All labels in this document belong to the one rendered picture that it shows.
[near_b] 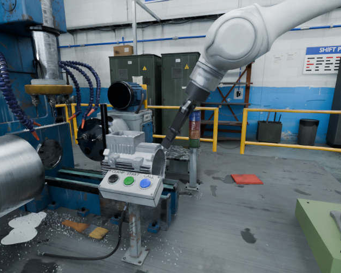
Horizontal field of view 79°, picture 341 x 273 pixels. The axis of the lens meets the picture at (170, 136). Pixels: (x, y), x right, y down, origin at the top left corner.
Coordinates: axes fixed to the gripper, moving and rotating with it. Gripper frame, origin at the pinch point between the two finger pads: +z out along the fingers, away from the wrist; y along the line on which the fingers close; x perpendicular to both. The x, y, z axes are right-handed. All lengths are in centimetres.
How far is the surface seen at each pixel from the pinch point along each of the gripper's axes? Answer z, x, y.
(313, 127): -35, 198, -471
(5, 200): 33, -28, 29
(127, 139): 10.0, -13.7, -1.0
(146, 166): 12.5, -1.6, 2.3
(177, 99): 49, -76, -322
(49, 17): -12, -67, -6
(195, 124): -0.7, 2.3, -33.1
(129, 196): 12.9, 1.8, 20.0
